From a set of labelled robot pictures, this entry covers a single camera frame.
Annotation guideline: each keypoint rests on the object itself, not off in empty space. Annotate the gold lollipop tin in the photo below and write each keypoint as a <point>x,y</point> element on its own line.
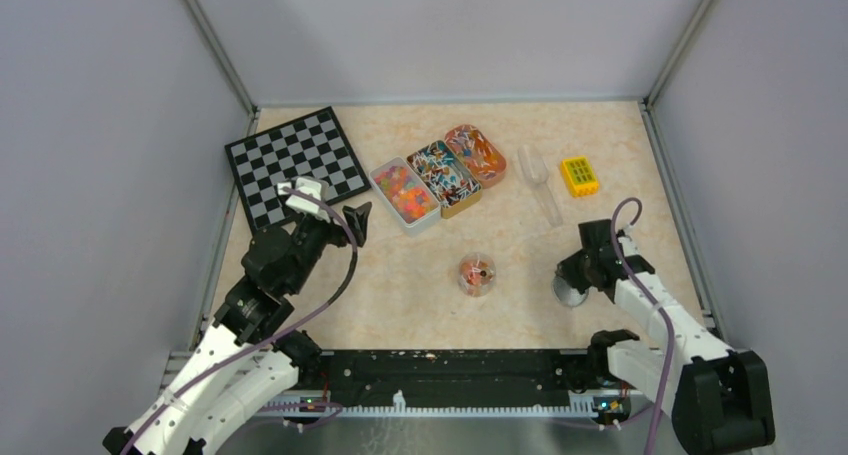
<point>447,178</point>

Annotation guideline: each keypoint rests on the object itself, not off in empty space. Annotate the pink lollipop tin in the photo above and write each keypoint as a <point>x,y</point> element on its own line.
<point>483,159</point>

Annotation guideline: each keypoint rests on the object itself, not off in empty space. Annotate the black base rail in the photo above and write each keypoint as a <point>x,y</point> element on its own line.
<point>545,383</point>

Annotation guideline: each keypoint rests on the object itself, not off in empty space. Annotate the translucent plastic scoop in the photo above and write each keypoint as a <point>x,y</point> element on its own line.
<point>536,174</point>

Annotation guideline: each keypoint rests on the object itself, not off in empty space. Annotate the yellow green toy block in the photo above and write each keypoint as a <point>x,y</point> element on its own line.
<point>579,176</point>

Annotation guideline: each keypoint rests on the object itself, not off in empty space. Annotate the clear plastic jar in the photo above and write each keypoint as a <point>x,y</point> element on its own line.
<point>476,274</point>

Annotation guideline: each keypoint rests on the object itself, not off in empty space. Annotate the black white checkerboard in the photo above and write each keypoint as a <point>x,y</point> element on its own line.
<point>313,145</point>

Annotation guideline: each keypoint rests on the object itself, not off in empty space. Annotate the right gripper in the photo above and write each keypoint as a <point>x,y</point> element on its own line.
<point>566,269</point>

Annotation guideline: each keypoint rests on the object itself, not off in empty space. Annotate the silver jar lid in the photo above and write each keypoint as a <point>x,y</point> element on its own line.
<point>566,294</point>

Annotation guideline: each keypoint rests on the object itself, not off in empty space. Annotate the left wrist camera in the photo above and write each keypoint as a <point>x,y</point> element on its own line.
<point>305,195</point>

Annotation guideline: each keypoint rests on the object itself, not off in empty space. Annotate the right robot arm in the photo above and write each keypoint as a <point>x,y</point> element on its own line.
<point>718,398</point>

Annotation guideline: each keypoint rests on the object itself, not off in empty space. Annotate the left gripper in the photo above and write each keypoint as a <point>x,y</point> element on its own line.
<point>357,218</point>

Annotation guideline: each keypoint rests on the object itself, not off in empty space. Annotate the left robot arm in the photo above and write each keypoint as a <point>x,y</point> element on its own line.
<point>246,356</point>

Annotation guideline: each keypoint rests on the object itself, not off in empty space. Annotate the white candy tin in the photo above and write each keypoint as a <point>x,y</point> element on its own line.
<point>406,196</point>

